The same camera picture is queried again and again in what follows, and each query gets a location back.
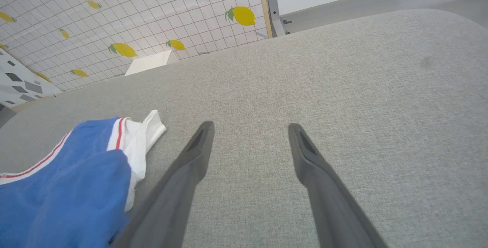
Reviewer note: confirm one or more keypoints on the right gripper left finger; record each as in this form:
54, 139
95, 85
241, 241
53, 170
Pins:
171, 194

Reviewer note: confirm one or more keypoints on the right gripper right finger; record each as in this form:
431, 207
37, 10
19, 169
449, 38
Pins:
331, 202

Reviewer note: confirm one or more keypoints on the blue sports jersey white trim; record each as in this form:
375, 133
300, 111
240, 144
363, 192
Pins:
76, 187

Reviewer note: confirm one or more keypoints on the grey fabric sofa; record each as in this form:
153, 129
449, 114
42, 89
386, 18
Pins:
305, 80

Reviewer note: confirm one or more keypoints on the white box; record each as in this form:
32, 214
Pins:
150, 63

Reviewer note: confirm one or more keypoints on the lemon print partition screen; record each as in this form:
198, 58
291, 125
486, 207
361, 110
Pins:
145, 11

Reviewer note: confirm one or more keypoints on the grey geometric pattern panel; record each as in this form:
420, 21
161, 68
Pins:
23, 84

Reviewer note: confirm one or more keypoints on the grey metal partition foot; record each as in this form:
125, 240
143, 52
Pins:
275, 7

